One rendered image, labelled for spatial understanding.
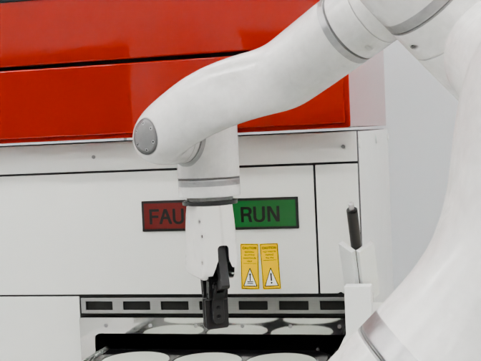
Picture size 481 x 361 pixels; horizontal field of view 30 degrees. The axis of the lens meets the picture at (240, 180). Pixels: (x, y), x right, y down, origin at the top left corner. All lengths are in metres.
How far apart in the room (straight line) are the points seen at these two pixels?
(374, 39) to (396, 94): 1.79
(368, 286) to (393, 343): 0.52
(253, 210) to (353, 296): 0.40
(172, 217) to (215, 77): 0.37
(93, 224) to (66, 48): 0.28
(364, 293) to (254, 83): 0.29
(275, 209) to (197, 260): 0.21
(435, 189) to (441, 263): 2.34
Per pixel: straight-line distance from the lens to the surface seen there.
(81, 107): 1.39
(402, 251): 2.84
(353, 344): 0.50
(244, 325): 1.38
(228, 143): 1.18
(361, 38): 1.02
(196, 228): 1.19
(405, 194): 2.82
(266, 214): 1.35
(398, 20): 0.83
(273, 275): 1.37
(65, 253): 1.47
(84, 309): 1.47
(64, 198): 1.46
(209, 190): 1.17
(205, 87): 1.08
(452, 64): 0.71
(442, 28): 0.83
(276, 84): 1.08
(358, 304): 1.00
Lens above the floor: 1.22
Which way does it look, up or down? 3 degrees down
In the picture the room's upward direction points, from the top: 3 degrees counter-clockwise
